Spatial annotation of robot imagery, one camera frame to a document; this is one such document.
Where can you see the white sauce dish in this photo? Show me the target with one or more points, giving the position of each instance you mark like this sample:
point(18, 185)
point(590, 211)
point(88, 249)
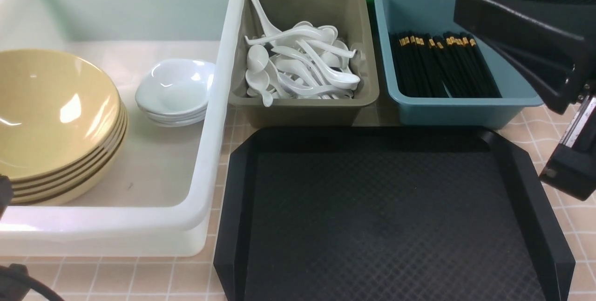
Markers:
point(176, 87)

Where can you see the yellow noodle bowl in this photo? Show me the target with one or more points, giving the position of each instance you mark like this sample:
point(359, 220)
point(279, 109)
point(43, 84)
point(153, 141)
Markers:
point(35, 79)

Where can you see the white soup spoon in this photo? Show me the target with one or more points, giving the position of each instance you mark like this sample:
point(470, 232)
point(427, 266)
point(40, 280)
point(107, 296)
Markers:
point(336, 78)

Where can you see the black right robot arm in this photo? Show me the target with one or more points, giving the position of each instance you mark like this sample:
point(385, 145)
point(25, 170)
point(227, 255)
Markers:
point(552, 44)

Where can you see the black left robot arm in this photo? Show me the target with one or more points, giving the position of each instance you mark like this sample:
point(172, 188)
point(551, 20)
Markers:
point(6, 194)

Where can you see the pile of white spoons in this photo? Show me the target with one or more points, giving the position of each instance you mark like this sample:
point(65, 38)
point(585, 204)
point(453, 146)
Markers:
point(277, 68)

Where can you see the black serving tray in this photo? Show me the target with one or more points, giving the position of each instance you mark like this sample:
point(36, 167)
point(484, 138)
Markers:
point(388, 214)

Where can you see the stack of white dishes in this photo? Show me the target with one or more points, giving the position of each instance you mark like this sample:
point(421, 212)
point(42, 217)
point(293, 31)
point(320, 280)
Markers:
point(168, 121)

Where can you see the olive green spoon bin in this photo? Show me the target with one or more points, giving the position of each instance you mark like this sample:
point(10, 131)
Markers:
point(351, 18)

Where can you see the pile of black chopsticks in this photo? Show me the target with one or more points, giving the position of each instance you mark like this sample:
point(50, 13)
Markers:
point(446, 66)

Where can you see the blue chopstick bin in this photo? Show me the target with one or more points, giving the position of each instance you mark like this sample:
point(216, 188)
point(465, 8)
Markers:
point(436, 17)

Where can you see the large white plastic tub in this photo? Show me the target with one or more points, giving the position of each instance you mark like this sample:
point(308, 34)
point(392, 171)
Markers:
point(55, 24)

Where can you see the checkered peach tablecloth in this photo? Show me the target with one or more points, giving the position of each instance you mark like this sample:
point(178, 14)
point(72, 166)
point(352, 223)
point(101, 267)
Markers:
point(572, 226)

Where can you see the stack of yellow bowls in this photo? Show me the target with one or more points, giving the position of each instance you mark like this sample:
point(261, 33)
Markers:
point(84, 170)

